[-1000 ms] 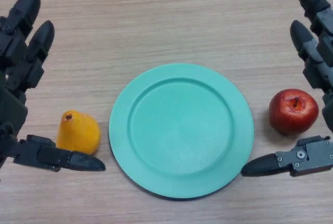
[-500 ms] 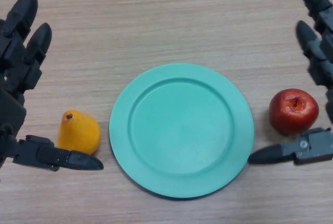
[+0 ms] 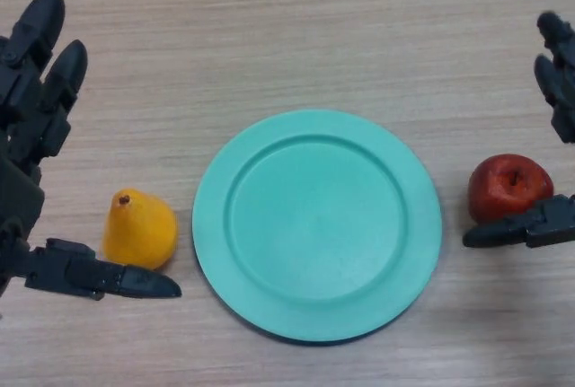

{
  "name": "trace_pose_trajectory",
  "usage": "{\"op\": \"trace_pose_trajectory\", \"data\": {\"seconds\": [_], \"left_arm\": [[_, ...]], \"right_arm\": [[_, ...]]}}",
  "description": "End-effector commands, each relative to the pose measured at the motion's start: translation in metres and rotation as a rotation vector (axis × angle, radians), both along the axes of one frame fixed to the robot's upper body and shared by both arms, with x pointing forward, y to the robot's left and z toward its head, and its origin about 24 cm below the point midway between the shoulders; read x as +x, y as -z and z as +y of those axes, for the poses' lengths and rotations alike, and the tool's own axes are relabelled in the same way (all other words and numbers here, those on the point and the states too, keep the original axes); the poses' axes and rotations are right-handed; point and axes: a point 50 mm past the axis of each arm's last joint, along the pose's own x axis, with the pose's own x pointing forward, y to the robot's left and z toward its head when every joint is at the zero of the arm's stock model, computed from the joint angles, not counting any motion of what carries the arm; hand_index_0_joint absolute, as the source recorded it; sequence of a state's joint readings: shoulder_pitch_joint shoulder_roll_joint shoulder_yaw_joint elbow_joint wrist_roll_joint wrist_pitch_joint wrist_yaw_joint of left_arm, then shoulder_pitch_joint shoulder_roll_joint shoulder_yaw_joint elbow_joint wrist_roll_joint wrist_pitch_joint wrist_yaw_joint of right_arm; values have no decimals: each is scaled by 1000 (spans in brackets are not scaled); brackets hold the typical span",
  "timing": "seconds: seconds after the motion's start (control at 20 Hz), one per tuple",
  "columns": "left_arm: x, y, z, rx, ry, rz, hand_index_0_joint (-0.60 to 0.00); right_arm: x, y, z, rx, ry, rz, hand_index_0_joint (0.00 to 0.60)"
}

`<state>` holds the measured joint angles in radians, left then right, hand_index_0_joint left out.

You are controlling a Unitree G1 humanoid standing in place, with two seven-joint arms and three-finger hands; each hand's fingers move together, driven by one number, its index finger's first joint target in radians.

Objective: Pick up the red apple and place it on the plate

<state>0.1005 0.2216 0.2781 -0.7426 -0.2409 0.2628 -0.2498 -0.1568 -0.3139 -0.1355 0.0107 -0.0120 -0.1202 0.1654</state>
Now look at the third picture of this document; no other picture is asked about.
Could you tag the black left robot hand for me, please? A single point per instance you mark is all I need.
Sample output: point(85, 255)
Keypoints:
point(22, 122)

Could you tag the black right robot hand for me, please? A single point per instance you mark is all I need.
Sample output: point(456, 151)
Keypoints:
point(548, 223)

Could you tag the red apple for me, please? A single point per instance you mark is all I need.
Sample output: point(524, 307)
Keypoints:
point(507, 186)

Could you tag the green round plate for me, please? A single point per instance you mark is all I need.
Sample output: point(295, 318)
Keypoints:
point(316, 226)

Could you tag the yellow pear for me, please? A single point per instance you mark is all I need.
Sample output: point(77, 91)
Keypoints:
point(140, 230)

